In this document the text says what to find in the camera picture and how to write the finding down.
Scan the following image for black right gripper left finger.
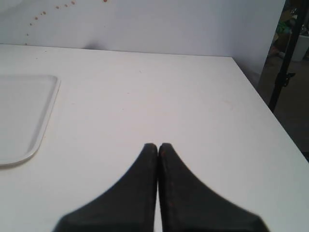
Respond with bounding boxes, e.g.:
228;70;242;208
54;143;158;232

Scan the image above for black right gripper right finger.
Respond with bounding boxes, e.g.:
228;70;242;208
158;143;268;232

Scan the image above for white rectangular tray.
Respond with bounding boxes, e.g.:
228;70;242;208
0;74;61;167

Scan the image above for black tripod pole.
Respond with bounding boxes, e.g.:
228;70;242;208
268;0;309;113

